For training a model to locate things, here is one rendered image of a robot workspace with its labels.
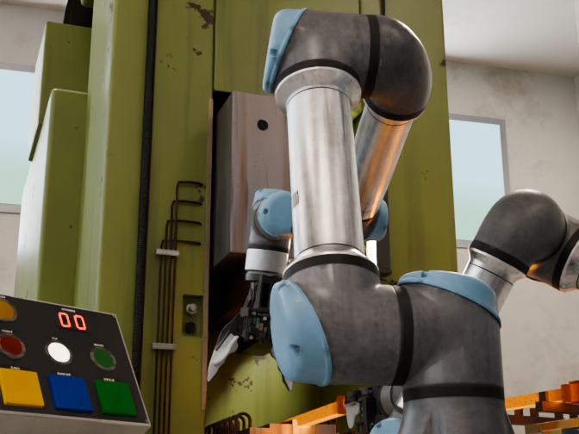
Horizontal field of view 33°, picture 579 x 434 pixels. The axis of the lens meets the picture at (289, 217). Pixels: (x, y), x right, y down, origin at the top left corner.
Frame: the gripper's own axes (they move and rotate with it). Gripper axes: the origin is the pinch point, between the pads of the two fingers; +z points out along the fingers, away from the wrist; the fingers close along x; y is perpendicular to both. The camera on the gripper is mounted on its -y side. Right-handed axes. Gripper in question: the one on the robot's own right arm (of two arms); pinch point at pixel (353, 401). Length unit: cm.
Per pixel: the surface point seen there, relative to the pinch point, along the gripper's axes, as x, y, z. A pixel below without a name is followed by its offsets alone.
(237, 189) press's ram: -15, -51, 27
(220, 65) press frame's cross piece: -16, -90, 41
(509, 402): 37.9, -1.8, 5.1
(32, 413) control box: -60, 4, 2
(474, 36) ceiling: 221, -275, 302
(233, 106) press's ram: -16, -72, 27
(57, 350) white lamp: -55, -9, 12
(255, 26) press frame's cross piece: -7, -103, 41
